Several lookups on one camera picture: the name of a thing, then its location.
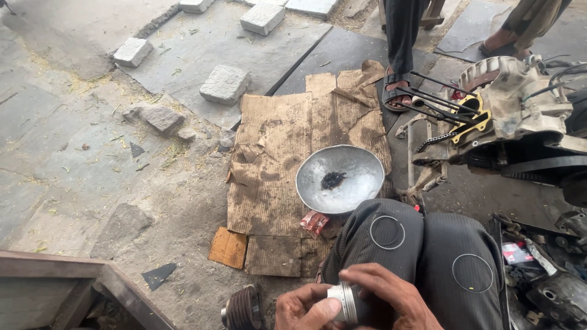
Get person's right hand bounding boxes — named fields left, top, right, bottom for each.
left=338, top=263, right=444, bottom=330

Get person's left hand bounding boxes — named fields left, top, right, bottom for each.
left=275, top=283, right=345, bottom=330

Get silver metal piston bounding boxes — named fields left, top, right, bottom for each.
left=327, top=281, right=359, bottom=326

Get dark finned engine cylinder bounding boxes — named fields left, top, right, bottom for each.
left=220, top=284, right=266, bottom=330

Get person's dark striped trousers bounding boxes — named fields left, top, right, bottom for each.
left=320, top=198, right=506, bottom=330

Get red plastic packet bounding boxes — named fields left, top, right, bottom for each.
left=299, top=210, right=330, bottom=238

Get small orange cardboard piece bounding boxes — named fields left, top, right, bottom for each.
left=208, top=226, right=249, bottom=270

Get dented silver metal bowl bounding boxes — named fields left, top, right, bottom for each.
left=295, top=145, right=386, bottom=215

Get large stained cardboard sheet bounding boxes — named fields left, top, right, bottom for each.
left=226, top=60, right=394, bottom=278

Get black sooty residue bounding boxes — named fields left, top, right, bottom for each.
left=320, top=171, right=348, bottom=191

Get large black triangular scrap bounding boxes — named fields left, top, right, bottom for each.
left=141, top=262, right=178, bottom=292

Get heap of greasy engine parts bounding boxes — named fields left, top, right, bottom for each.
left=488, top=210, right=587, bottom=330

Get yellow cylinder base gasket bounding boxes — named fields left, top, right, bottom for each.
left=451, top=93, right=492, bottom=145

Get black rubber drive belt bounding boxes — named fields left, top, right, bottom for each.
left=501, top=155, right=587, bottom=183

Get dirty motorcycle engine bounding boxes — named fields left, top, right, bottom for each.
left=395, top=54, right=587, bottom=208

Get grey paving block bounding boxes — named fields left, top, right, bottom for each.
left=179, top=0, right=216, bottom=14
left=240, top=2, right=286, bottom=37
left=113, top=37, right=155, bottom=69
left=199, top=64, right=252, bottom=107

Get large rough grey rock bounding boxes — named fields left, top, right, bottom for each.
left=121, top=104, right=187, bottom=138

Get wooden stool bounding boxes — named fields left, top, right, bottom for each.
left=378, top=0, right=446, bottom=32

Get flat grey paving slab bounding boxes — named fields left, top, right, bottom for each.
left=284, top=0, right=341, bottom=22

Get thin metal piston ring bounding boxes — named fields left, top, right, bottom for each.
left=452, top=253, right=495, bottom=294
left=369, top=215, right=406, bottom=251

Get black timing chain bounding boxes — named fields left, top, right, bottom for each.
left=415, top=131, right=460, bottom=155

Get black strap sandal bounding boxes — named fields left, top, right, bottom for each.
left=382, top=72, right=416, bottom=113

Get brown wooden frame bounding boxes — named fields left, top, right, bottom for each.
left=0, top=250, right=178, bottom=330

